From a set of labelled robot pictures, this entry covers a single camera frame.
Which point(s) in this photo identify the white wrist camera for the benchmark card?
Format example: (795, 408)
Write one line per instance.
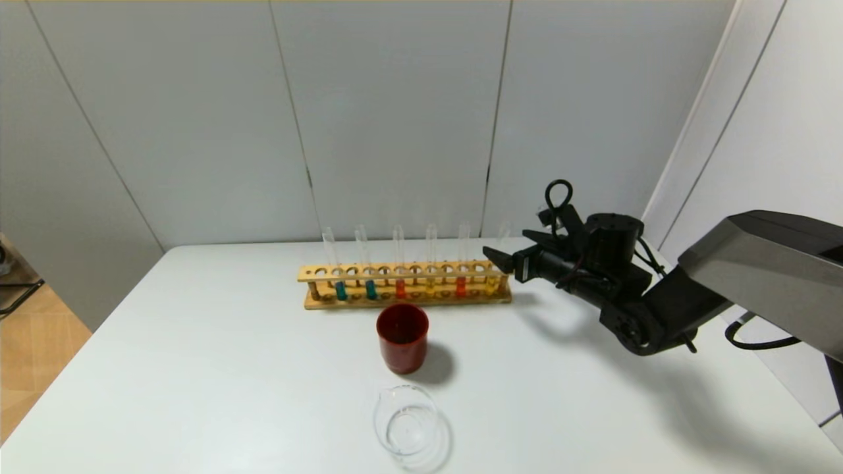
(566, 220)

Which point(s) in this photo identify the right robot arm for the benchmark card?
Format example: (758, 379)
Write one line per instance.
(757, 263)

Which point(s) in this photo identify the teal liquid test tube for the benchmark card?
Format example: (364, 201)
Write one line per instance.
(341, 291)
(371, 289)

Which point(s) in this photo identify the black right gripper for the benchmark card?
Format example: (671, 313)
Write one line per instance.
(523, 264)

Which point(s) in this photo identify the clear glass beaker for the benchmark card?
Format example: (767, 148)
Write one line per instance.
(406, 428)

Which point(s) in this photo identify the yellow liquid test tube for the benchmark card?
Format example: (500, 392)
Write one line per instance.
(492, 284)
(430, 286)

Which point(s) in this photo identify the red liquid test tube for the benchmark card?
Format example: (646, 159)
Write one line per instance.
(460, 286)
(400, 288)

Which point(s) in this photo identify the red plastic cup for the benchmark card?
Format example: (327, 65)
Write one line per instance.
(402, 345)

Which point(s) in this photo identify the wooden test tube rack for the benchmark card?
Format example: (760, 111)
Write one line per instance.
(408, 301)

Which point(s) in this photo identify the black metal stand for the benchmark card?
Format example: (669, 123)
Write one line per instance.
(4, 260)

